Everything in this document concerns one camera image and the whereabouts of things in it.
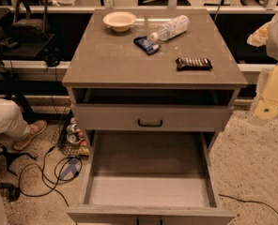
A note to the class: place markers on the black rxbar chocolate bar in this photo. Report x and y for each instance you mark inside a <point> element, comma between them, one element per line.
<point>186,63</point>

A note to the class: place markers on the black top drawer handle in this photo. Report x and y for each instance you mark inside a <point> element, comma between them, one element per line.
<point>152,124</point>

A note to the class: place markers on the white ceramic bowl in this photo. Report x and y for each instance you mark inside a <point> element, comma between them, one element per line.
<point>119,21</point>

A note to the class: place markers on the black chair with bag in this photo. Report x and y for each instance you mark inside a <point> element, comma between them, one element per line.
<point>25,32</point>

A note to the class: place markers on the black office chair base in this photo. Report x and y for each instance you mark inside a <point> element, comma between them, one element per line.
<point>8,190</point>

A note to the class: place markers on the closed grey top drawer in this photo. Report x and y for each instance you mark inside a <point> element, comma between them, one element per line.
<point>175,118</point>

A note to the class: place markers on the grey drawer cabinet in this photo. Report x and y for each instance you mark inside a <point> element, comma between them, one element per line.
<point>108,68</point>

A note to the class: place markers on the clear plastic water bottle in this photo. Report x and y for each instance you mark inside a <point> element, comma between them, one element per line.
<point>171,28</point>

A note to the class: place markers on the wire basket with cans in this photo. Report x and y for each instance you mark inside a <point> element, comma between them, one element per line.
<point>68,138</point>

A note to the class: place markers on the person leg beige trousers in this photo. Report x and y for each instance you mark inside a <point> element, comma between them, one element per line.
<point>11,120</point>

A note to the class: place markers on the blue snack packet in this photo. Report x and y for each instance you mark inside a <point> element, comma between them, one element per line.
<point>147,45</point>

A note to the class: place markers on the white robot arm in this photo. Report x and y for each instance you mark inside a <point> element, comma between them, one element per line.
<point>267,35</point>

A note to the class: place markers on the tan shoe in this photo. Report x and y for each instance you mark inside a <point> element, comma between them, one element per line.
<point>35,129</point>

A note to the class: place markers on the open grey middle drawer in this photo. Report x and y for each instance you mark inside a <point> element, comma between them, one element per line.
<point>149,178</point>

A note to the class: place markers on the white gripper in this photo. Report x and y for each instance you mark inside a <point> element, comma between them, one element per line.
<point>266,106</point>

